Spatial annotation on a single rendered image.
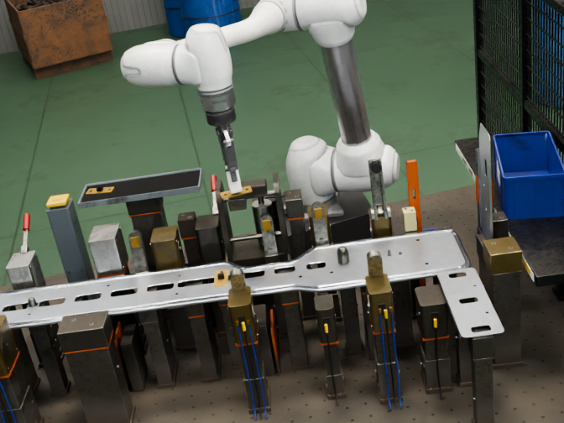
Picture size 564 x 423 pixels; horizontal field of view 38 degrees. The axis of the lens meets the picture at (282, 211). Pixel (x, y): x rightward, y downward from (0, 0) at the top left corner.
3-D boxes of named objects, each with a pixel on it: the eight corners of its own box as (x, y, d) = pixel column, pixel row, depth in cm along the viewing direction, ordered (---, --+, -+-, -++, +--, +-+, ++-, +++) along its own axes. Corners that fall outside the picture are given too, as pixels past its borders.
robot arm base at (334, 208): (279, 203, 305) (276, 190, 302) (337, 190, 304) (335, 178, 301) (283, 227, 289) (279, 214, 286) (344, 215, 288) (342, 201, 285)
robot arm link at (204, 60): (241, 76, 207) (194, 79, 212) (230, 17, 200) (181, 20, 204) (227, 92, 199) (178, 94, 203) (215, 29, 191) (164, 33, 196)
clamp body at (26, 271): (39, 369, 251) (4, 268, 235) (47, 346, 262) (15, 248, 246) (62, 366, 251) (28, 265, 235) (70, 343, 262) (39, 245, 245)
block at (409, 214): (412, 320, 246) (403, 212, 230) (410, 313, 249) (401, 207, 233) (424, 318, 246) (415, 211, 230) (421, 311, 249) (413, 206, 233)
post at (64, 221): (80, 331, 267) (44, 211, 247) (85, 317, 273) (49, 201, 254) (103, 327, 266) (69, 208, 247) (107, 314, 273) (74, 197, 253)
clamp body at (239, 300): (248, 423, 216) (226, 314, 201) (248, 394, 227) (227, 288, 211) (273, 420, 216) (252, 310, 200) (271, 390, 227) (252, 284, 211)
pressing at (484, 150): (491, 254, 216) (488, 136, 201) (480, 233, 226) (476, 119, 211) (493, 253, 216) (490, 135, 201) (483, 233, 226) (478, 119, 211)
